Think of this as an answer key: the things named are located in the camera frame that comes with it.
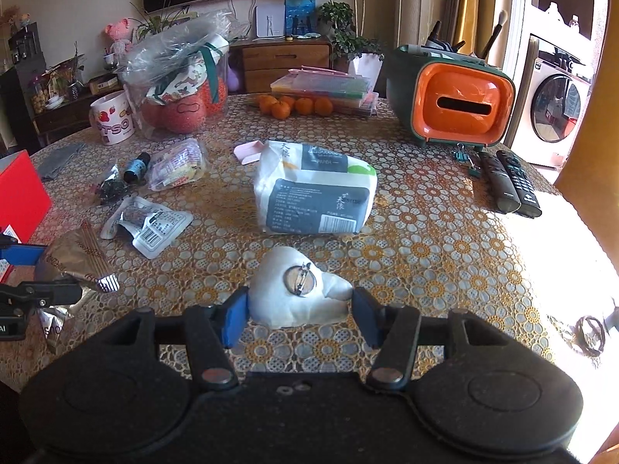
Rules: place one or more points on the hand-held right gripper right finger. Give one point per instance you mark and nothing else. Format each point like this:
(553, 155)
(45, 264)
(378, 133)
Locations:
(367, 319)

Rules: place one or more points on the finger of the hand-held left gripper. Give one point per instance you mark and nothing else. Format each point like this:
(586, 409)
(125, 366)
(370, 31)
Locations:
(22, 254)
(43, 292)

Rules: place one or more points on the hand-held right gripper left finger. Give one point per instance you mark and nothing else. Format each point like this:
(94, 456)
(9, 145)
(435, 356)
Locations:
(234, 316)

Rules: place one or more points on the white plush pin badge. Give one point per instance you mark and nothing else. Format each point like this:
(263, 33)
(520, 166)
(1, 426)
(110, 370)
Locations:
(275, 299)

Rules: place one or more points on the striped gold foil packet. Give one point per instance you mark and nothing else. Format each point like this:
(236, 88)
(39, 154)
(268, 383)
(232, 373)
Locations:
(72, 256)

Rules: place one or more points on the red cardboard box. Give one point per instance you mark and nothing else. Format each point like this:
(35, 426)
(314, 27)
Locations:
(22, 188)

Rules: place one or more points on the white tissue pack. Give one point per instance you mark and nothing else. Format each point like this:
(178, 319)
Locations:
(314, 193)

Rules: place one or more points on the small dark bottle blue label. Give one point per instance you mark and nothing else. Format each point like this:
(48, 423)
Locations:
(135, 169)

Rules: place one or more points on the pink block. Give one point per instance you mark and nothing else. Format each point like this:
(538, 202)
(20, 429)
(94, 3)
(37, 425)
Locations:
(246, 152)

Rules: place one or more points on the floral lace desktop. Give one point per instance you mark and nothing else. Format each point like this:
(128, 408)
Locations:
(425, 261)

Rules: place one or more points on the grey cloth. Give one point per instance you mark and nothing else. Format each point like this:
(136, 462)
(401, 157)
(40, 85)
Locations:
(58, 160)

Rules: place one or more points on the white torn wrapper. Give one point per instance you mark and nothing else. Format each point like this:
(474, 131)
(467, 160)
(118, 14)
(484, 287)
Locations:
(118, 217)

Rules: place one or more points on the black foil packet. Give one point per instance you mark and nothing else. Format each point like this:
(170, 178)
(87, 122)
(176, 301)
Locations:
(110, 187)

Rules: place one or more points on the white wrapper with barcode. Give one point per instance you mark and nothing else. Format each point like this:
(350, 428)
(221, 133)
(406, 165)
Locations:
(157, 234)

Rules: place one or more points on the clear snack jar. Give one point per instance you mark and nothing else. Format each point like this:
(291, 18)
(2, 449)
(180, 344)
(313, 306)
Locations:
(38, 99)

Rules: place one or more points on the clear snack bag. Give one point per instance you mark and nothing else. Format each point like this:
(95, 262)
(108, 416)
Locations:
(176, 164)

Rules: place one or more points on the white strawberry mug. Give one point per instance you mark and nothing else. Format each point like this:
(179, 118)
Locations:
(116, 121)

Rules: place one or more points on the black cabinet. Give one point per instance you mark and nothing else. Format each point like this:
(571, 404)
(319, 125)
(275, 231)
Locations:
(19, 87)

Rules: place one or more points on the small potted plant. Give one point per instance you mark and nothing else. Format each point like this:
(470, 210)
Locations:
(72, 77)

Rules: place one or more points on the small cardboard box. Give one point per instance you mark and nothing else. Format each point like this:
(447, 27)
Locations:
(104, 84)

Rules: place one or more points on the black remote control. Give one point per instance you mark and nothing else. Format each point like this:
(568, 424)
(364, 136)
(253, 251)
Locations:
(520, 181)
(500, 183)

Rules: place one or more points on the green binder clip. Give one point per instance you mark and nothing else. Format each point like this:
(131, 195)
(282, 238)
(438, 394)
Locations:
(466, 157)

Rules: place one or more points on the plastic bag with red plush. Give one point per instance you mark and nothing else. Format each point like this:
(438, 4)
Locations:
(183, 111)

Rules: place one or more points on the orange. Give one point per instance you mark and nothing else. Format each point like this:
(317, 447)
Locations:
(324, 106)
(304, 106)
(280, 109)
(266, 103)
(288, 100)

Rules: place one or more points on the green orange tissue box organizer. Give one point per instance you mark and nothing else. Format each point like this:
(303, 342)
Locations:
(459, 106)

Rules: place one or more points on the stack of coloured plastic cases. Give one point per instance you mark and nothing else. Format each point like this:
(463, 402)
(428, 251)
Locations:
(324, 88)

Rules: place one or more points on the purple kettlebell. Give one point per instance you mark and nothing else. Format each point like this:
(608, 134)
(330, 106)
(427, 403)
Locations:
(234, 77)

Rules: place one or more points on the pink teddy bear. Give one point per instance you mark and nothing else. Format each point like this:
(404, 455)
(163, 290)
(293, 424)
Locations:
(118, 31)

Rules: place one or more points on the white planter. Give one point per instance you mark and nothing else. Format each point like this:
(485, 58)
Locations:
(365, 67)

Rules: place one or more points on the spider plant in pot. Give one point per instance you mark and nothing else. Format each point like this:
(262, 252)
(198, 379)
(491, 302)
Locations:
(159, 22)

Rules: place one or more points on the white washing machine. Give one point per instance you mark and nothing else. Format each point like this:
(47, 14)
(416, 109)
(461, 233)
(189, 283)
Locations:
(556, 111)

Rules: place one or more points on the black brush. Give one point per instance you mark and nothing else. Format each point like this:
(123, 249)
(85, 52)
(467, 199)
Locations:
(435, 36)

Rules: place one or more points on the white board picture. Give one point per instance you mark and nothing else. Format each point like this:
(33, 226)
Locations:
(271, 19)

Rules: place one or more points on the tall green houseplant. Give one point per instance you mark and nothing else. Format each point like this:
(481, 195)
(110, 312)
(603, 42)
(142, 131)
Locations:
(338, 14)

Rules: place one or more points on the blue picture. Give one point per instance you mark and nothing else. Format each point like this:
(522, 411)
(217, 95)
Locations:
(300, 17)

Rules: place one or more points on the makeup brush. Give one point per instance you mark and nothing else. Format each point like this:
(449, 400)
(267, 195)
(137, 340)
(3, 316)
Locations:
(495, 26)

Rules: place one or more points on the yellow curtain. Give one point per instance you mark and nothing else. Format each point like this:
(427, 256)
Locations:
(464, 5)

